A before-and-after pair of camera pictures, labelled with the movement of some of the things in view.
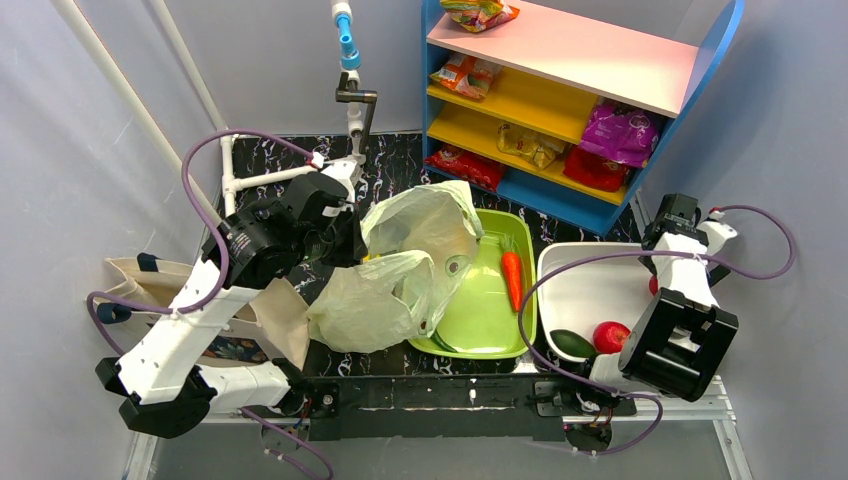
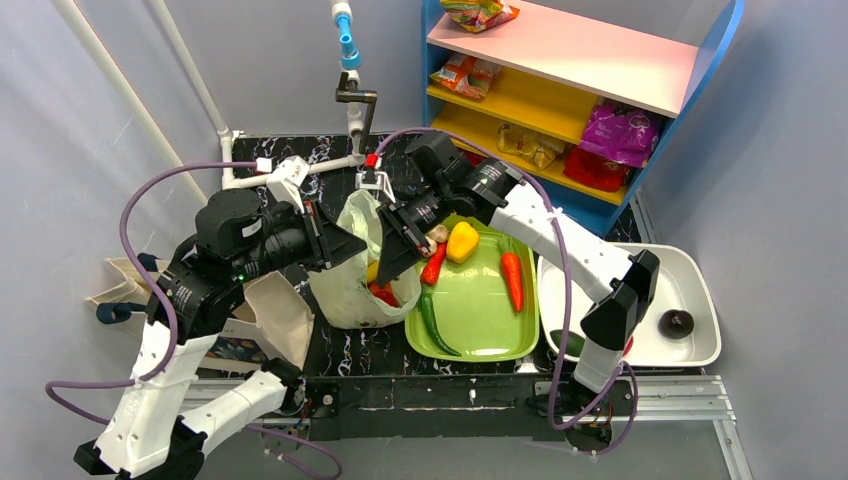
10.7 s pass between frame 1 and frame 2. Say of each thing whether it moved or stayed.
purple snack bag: stayed
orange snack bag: stayed
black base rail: stayed
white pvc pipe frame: stayed
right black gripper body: moved
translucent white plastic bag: moved
